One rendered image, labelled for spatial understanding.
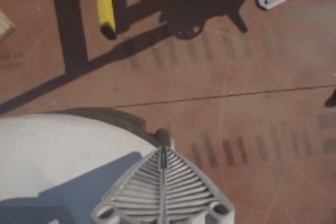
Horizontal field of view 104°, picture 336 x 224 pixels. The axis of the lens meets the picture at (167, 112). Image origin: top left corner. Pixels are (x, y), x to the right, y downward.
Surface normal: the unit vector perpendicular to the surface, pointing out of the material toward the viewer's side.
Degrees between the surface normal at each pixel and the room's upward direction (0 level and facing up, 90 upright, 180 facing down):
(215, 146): 0
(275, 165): 0
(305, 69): 0
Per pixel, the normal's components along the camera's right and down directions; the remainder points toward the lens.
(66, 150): 0.23, -0.59
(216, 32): 0.03, 0.12
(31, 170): 0.12, -0.29
